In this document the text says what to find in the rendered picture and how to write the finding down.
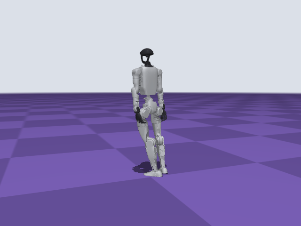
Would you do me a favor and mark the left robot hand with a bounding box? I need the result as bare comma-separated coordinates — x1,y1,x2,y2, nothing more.
135,107,146,124

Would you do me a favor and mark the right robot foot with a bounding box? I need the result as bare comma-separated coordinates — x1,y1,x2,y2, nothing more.
158,167,168,174

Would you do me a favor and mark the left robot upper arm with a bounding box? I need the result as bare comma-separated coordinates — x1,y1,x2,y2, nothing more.
132,68,142,94

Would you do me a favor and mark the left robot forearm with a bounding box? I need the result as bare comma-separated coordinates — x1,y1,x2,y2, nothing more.
131,88,140,112

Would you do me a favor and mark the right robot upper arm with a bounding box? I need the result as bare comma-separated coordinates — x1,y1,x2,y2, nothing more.
156,68,162,93

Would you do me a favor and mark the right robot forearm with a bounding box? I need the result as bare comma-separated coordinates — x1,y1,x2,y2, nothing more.
157,90,164,108

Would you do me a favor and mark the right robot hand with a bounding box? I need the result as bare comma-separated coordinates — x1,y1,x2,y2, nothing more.
160,104,167,121

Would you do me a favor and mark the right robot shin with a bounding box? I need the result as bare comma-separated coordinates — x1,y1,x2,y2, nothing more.
156,136,165,168

